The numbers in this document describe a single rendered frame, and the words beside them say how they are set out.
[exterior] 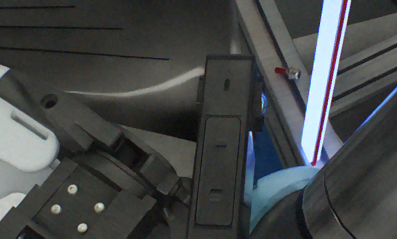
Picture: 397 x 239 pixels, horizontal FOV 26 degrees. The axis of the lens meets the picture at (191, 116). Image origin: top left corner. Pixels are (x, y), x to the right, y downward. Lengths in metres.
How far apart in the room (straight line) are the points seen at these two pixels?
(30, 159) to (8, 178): 0.05
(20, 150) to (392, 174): 0.17
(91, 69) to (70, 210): 0.10
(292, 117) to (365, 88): 0.81
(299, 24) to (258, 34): 0.99
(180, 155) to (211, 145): 1.39
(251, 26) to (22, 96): 0.50
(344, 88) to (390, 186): 1.22
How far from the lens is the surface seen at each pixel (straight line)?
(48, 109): 0.40
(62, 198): 0.40
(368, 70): 1.66
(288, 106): 0.83
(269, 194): 0.50
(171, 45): 0.49
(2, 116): 0.43
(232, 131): 0.41
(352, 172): 0.43
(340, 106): 1.61
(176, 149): 1.81
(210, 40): 0.50
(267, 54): 0.87
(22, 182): 0.46
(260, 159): 1.07
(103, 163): 0.39
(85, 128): 0.39
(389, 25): 2.03
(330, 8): 0.63
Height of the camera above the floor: 1.55
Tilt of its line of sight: 57 degrees down
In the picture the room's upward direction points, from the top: 2 degrees counter-clockwise
